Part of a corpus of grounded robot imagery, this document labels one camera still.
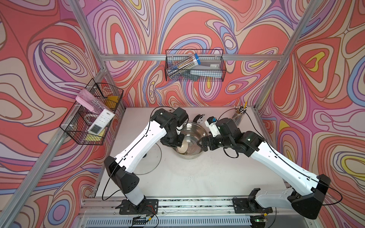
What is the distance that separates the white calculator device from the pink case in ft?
0.16

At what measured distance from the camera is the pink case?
0.67m

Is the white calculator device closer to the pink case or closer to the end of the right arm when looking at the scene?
the pink case

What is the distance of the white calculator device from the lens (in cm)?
69

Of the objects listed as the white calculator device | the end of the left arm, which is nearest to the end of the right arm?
the end of the left arm
